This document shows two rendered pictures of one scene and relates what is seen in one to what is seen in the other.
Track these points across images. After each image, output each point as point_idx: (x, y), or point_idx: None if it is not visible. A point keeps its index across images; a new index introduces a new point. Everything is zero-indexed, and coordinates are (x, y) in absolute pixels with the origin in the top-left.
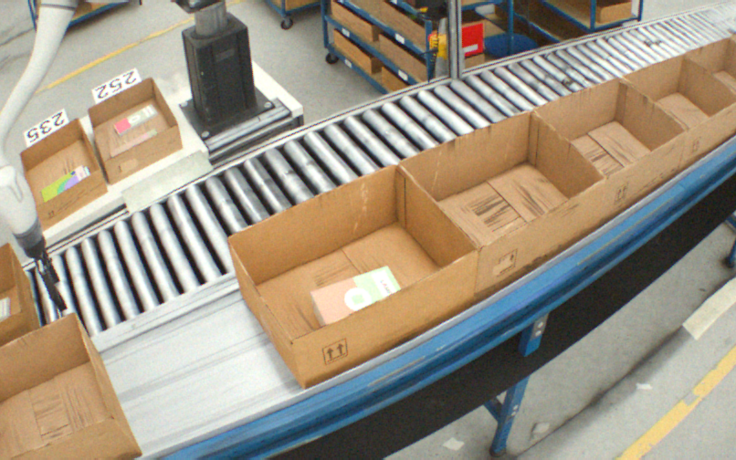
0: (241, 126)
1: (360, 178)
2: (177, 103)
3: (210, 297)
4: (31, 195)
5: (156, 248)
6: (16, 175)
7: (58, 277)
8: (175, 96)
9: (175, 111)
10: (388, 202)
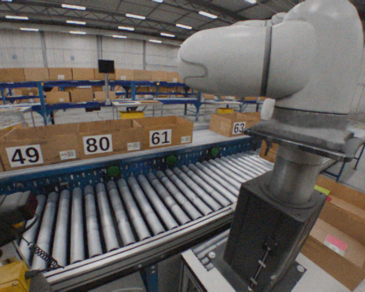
0: (227, 238)
1: (155, 125)
2: (312, 276)
3: (201, 142)
4: (263, 111)
5: (237, 178)
6: (265, 100)
7: (264, 154)
8: (326, 291)
9: (302, 263)
10: (146, 140)
